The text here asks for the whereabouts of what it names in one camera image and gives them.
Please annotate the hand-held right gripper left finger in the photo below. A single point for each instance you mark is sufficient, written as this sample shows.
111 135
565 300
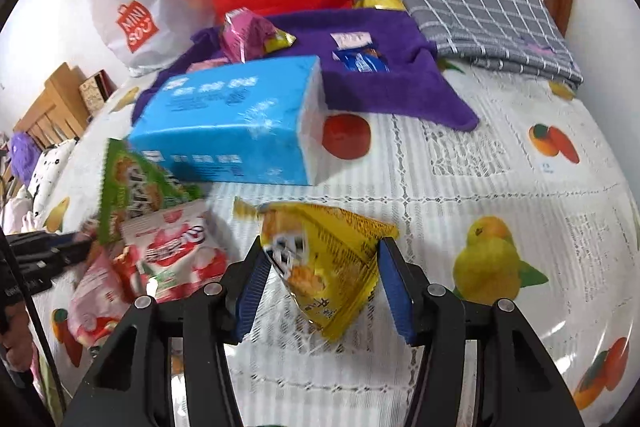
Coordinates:
250 294

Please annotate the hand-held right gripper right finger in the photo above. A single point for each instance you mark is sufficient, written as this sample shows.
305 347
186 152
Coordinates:
397 292

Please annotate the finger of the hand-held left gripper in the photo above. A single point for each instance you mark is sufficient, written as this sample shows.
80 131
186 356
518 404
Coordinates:
55 239
55 258

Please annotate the pink strawberry snack packet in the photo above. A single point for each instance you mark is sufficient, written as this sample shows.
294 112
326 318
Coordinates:
95 302

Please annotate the red snack packet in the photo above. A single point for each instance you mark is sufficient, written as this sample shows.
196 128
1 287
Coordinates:
127 269

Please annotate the yellow triangular snack packet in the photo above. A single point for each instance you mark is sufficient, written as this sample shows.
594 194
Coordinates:
330 257

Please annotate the white strawberry snack packet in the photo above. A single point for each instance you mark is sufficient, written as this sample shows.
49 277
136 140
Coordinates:
170 252

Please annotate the green triangular snack packet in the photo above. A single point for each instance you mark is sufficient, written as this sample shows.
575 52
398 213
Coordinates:
135 187

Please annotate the pink purple snack bar packet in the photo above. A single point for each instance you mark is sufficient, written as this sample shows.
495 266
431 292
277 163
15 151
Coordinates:
205 67

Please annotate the small blue snack packet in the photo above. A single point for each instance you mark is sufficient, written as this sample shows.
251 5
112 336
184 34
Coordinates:
362 61

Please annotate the small white snack packet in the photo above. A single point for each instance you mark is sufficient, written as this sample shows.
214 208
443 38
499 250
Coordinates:
350 41

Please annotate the large pink snack packet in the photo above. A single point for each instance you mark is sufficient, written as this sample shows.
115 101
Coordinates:
245 34

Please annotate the person's left hand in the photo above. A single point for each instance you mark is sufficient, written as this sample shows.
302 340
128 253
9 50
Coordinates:
15 342

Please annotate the pink printed cloth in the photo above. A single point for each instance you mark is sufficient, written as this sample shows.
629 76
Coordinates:
20 214

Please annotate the white polka dot pillow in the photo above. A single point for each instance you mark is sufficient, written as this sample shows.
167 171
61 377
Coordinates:
50 167

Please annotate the purple plush toy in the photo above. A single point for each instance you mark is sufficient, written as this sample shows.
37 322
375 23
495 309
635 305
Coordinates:
25 154

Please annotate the fruit print table cover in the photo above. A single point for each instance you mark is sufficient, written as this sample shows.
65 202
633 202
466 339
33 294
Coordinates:
450 187

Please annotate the wooden headboard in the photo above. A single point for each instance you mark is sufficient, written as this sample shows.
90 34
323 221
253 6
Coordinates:
55 107

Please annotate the patterned box with red edge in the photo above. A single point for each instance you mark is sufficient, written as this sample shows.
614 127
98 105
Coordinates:
97 92

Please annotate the blue tissue pack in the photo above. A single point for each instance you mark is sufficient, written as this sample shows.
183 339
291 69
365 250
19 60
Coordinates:
225 127

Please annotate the purple towel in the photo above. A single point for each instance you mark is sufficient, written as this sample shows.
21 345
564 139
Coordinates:
390 92

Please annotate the grey checked folded cloth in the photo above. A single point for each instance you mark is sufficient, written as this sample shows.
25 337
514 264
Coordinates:
480 17

